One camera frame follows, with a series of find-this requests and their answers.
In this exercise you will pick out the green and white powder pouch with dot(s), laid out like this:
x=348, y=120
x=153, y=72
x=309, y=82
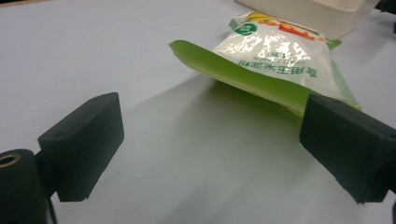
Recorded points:
x=271, y=62

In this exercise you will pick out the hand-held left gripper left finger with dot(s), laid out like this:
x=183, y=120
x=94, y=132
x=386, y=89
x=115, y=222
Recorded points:
x=82, y=146

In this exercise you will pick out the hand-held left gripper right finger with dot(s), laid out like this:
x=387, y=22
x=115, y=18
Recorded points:
x=345, y=140

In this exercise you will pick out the white plastic bin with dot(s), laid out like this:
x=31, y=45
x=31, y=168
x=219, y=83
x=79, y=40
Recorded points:
x=311, y=14

